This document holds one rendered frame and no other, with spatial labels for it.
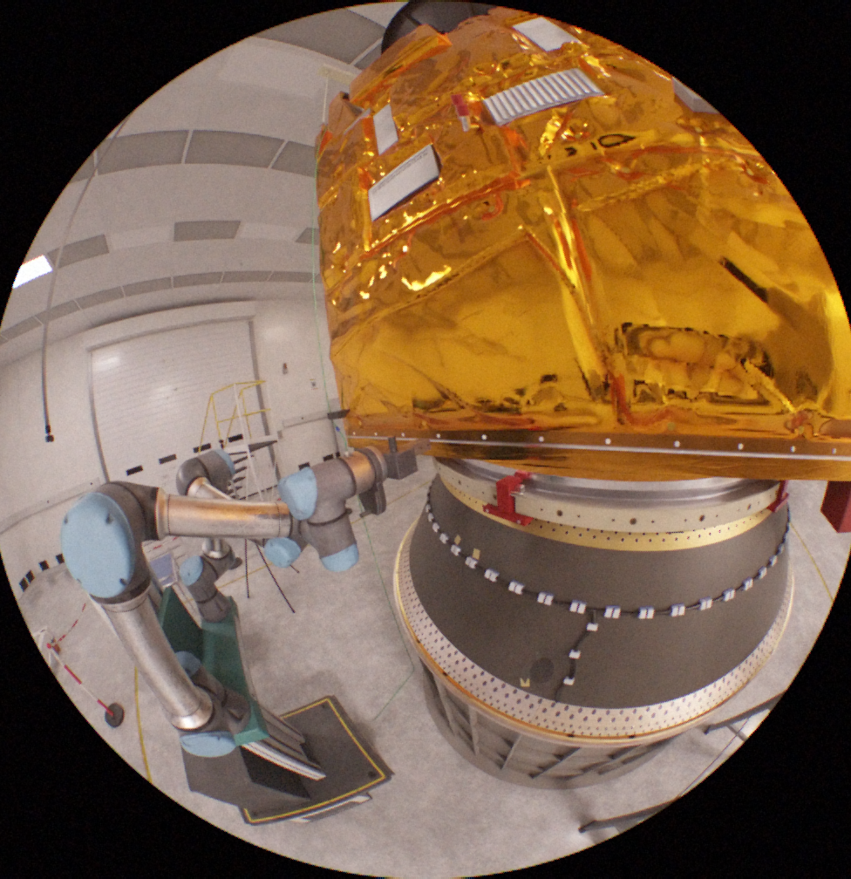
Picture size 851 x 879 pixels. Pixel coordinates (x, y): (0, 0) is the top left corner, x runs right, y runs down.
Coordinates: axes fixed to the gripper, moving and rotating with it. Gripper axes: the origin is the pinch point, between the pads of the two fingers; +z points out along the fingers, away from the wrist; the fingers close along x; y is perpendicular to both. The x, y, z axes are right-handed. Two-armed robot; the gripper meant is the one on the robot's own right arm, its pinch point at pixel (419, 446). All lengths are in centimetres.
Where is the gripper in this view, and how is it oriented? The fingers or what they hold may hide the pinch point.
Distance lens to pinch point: 60.5
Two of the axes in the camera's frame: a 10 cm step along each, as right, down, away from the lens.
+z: 6.4, -2.5, 7.2
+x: -7.5, -0.2, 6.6
